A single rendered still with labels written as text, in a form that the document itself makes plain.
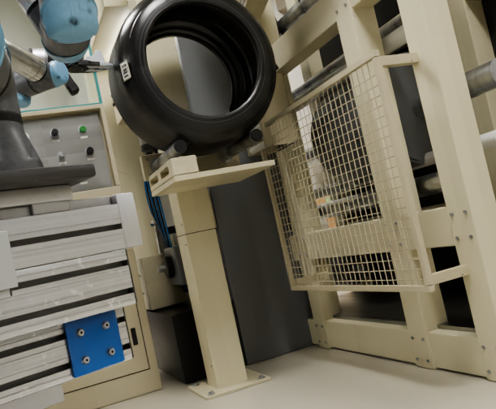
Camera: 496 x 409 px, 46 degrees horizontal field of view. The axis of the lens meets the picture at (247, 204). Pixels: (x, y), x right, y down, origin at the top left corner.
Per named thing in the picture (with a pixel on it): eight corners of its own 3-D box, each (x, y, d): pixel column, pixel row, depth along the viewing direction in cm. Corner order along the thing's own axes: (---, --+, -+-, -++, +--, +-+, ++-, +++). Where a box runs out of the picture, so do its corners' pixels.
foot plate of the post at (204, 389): (187, 389, 241) (186, 383, 241) (247, 370, 251) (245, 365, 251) (207, 400, 216) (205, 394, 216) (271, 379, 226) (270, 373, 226)
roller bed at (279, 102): (248, 157, 257) (234, 91, 258) (278, 152, 262) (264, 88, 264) (265, 146, 238) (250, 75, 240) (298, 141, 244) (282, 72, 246)
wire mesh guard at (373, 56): (291, 290, 245) (255, 128, 249) (295, 289, 245) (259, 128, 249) (430, 292, 162) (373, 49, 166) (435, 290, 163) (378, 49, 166)
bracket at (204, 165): (144, 182, 226) (139, 157, 226) (238, 165, 241) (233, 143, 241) (145, 180, 223) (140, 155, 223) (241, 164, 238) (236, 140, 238)
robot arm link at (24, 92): (27, 94, 178) (24, 61, 180) (-1, 105, 182) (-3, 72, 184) (45, 102, 185) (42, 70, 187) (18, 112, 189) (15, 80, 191)
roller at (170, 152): (149, 168, 225) (154, 157, 226) (160, 174, 226) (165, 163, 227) (171, 148, 192) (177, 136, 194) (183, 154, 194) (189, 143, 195)
